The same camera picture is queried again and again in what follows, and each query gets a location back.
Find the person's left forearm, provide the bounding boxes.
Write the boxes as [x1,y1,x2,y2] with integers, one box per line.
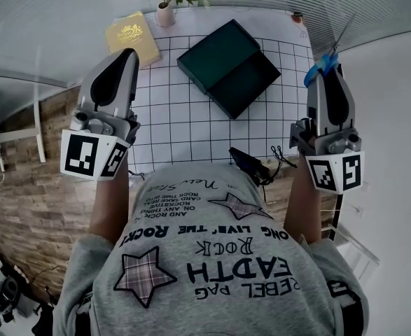
[88,168,131,246]

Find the grey printed sweatshirt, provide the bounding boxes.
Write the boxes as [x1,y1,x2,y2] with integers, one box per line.
[53,161,370,336]

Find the person's right forearm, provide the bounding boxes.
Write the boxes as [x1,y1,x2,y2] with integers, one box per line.
[281,157,323,243]

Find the black cable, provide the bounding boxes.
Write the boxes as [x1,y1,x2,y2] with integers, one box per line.
[270,145,300,183]

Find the white grid tablecloth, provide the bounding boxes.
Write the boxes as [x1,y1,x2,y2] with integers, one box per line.
[125,6,321,176]

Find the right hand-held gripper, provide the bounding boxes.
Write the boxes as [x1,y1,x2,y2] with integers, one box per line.
[288,64,366,195]

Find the black equipment pile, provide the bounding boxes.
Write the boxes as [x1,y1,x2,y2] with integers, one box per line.
[0,264,57,328]

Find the yellow gold-printed book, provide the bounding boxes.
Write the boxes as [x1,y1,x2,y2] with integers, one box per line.
[104,10,162,70]

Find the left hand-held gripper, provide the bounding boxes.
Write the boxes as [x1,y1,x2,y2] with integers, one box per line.
[59,48,141,181]

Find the person's right hand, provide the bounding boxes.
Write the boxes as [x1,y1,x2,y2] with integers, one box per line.
[298,132,319,158]

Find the dark green box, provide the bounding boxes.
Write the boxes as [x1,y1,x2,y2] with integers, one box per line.
[204,48,282,120]

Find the blue-handled scissors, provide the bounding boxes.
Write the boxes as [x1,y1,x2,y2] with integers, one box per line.
[302,12,356,88]

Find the black waist-mounted device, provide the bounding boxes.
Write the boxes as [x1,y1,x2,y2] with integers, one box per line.
[228,146,273,188]

